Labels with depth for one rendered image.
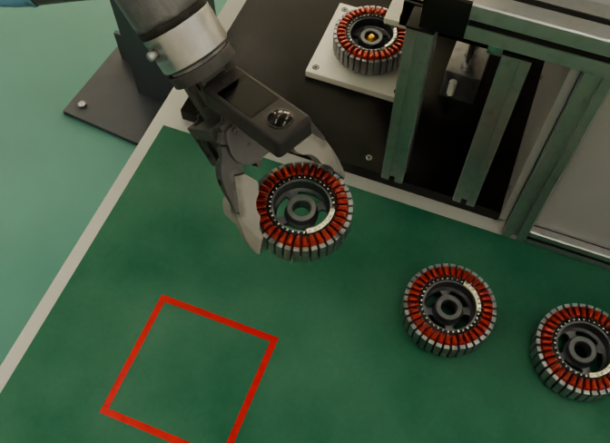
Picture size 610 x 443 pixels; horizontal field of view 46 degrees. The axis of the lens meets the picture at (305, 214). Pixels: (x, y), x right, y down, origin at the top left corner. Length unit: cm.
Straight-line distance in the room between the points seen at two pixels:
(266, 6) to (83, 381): 63
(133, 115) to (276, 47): 98
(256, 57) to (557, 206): 49
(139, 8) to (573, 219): 57
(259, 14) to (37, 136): 107
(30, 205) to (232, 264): 111
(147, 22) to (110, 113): 137
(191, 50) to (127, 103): 138
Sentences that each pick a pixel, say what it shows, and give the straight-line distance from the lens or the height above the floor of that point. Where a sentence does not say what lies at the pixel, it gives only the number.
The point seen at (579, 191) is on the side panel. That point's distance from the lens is 89.
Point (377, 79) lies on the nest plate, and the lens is 106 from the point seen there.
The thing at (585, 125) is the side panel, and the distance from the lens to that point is 78.
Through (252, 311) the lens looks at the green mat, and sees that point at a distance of 90.
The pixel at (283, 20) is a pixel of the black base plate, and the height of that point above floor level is 77.
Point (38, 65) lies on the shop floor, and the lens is 226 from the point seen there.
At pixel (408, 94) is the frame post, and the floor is 94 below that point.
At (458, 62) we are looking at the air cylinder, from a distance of 104.
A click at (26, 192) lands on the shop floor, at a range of 200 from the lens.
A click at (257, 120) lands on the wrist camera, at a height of 105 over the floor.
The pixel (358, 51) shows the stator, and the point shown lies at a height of 82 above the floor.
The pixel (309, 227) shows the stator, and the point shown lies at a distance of 78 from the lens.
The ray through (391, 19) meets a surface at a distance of 100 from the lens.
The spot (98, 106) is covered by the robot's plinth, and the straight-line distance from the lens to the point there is 209.
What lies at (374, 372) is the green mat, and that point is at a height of 75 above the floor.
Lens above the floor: 158
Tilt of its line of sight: 60 degrees down
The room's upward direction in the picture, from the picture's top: straight up
